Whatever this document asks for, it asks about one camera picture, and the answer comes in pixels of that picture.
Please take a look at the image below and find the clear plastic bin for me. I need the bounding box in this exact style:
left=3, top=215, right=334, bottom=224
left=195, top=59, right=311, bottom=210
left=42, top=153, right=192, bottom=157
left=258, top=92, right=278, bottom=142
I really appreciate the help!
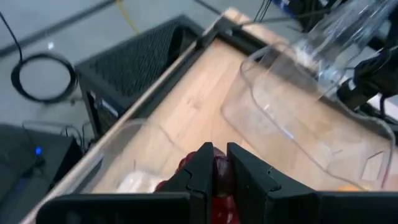
left=79, top=118, right=218, bottom=194
left=221, top=42, right=397, bottom=191

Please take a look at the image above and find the yellow cable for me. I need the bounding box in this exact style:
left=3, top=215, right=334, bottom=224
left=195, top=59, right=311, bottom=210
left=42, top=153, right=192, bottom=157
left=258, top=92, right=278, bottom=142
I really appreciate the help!
left=114, top=0, right=140, bottom=34

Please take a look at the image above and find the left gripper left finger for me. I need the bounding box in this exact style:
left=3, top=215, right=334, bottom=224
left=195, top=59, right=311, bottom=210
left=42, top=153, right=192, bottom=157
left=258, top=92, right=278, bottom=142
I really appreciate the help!
left=157, top=142, right=215, bottom=224

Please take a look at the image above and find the clear bottle with white cap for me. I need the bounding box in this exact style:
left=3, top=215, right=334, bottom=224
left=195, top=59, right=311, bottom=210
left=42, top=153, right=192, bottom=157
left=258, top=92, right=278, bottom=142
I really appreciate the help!
left=292, top=0, right=398, bottom=100

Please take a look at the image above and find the yellow orange mango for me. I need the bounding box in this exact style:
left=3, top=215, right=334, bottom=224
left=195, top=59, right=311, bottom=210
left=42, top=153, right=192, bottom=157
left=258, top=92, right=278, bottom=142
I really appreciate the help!
left=337, top=184, right=363, bottom=192

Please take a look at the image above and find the dark red grape bunch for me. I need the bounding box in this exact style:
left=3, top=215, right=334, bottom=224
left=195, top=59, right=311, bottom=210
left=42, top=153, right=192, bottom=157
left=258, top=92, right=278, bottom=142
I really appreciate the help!
left=154, top=147, right=241, bottom=224

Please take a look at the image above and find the black electronics box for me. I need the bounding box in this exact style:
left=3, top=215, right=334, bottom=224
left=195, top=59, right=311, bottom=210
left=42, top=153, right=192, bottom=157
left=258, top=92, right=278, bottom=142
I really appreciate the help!
left=0, top=124, right=83, bottom=224

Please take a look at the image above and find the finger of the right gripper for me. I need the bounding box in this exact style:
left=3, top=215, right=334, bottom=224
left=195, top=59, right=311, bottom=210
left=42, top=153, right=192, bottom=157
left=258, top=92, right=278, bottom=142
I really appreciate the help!
left=337, top=77, right=379, bottom=110

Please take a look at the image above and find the black mesh computer case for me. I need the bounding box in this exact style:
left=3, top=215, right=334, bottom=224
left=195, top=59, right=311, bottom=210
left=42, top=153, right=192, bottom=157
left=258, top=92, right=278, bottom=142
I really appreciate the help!
left=75, top=14, right=208, bottom=139

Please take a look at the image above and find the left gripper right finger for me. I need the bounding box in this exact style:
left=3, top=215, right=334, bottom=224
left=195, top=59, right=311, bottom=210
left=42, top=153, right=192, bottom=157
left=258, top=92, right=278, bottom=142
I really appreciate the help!
left=226, top=142, right=320, bottom=224

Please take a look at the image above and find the black coiled cable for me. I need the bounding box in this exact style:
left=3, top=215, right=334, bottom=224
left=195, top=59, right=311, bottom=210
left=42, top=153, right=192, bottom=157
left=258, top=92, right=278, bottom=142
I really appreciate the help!
left=0, top=11, right=78, bottom=105

